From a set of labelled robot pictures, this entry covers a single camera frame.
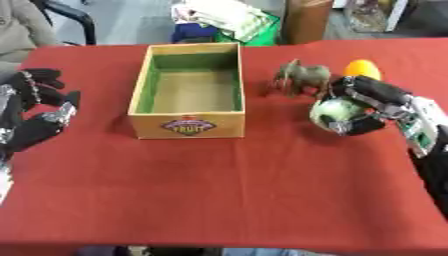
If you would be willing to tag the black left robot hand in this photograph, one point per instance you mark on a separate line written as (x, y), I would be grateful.
(29, 128)

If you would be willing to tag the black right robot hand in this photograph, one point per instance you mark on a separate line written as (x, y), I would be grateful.
(373, 93)

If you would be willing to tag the green and white ball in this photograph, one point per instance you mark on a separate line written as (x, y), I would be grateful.
(335, 111)

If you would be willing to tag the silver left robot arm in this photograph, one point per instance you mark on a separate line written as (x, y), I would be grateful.
(4, 180)

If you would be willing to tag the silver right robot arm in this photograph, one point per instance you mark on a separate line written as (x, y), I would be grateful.
(429, 133)

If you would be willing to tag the tan cardboard box green inside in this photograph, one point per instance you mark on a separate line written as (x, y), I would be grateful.
(189, 91)

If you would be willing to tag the orange toy fruit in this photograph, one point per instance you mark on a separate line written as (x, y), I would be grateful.
(362, 69)

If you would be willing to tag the grey toy elephant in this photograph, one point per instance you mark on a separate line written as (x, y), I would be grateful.
(306, 76)

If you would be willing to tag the person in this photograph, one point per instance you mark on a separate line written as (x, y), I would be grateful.
(20, 28)

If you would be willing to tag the black chair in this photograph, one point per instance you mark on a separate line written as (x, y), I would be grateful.
(73, 18)

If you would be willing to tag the green crate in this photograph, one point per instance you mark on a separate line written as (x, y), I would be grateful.
(256, 33)

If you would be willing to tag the pile of folded cloths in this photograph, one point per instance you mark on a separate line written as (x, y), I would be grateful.
(224, 16)

